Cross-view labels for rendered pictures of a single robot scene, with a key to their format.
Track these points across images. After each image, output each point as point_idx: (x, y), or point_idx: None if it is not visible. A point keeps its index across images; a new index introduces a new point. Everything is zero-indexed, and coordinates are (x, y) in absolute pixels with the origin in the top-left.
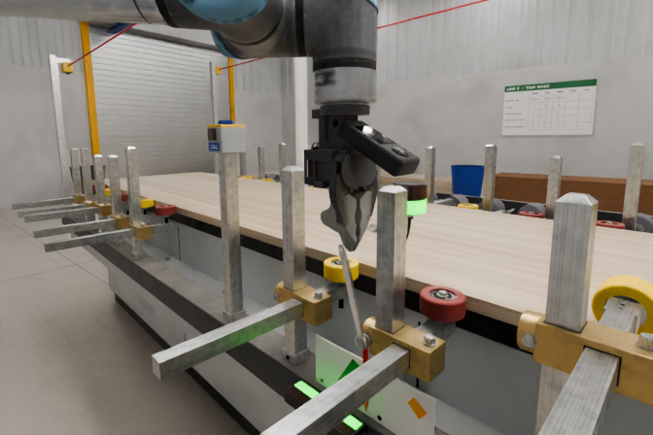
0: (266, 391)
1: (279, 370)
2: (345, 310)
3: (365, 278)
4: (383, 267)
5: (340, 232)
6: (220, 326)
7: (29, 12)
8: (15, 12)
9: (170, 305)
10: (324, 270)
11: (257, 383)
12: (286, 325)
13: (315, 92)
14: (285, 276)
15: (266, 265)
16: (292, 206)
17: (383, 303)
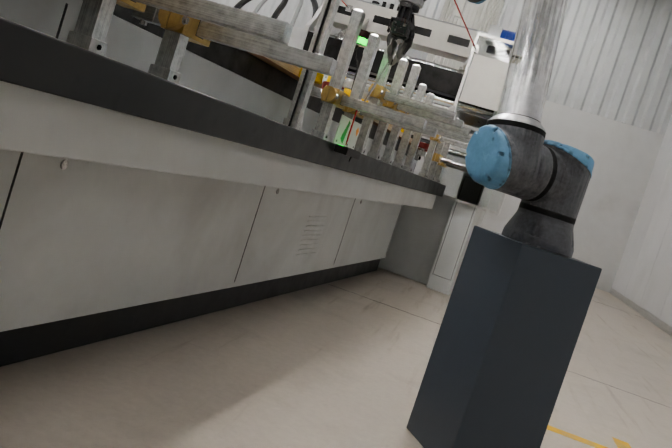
0: (292, 179)
1: (327, 146)
2: (263, 110)
3: (280, 82)
4: (368, 72)
5: (400, 58)
6: (301, 135)
7: None
8: None
9: (251, 139)
10: (318, 76)
11: (287, 177)
12: (330, 115)
13: (421, 2)
14: (341, 81)
15: (220, 79)
16: (358, 36)
17: (363, 88)
